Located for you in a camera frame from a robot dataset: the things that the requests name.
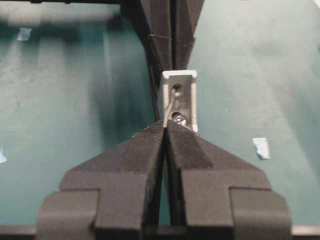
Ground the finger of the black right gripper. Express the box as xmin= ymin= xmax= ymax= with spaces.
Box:
xmin=165 ymin=121 xmax=292 ymax=240

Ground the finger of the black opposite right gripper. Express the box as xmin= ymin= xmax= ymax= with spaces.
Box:
xmin=173 ymin=0 xmax=205 ymax=70

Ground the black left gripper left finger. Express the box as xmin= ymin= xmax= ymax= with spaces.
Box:
xmin=36 ymin=121 xmax=164 ymax=240

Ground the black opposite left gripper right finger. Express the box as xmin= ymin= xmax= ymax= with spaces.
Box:
xmin=120 ymin=0 xmax=173 ymax=120

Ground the white metal corner fitting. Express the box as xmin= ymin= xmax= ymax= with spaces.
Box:
xmin=158 ymin=70 xmax=199 ymax=133

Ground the thin grey steel wire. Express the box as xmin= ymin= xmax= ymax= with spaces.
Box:
xmin=163 ymin=90 xmax=181 ymax=127

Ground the silver screw in fitting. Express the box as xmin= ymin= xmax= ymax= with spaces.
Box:
xmin=172 ymin=112 xmax=188 ymax=126

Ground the white tape piece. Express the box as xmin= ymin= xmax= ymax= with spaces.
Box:
xmin=0 ymin=147 xmax=7 ymax=164
xmin=252 ymin=137 xmax=271 ymax=160
xmin=17 ymin=27 xmax=32 ymax=42

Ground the near white tape piece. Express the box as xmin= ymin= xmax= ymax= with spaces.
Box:
xmin=0 ymin=147 xmax=7 ymax=164

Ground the far white tape piece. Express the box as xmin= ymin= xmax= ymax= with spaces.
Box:
xmin=17 ymin=27 xmax=32 ymax=42

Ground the black aluminium extrusion frame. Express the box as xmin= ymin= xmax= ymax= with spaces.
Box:
xmin=28 ymin=0 xmax=121 ymax=5

